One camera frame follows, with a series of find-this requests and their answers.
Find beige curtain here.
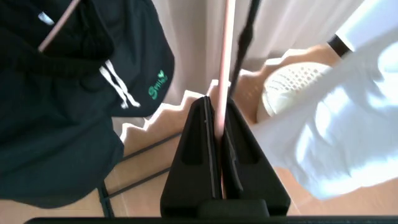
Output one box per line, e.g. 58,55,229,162
150,0,364,105

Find white garment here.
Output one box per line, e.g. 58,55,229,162
251,27,398,200

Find white laundry basket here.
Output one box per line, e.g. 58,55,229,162
256,61,333,124

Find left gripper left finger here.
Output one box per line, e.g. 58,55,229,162
160,95,222,218

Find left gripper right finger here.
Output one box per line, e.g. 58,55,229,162
221,99,291,217

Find black shorts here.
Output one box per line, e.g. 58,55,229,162
0,0,175,209

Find black clothes rack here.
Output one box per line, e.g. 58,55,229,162
98,0,262,218

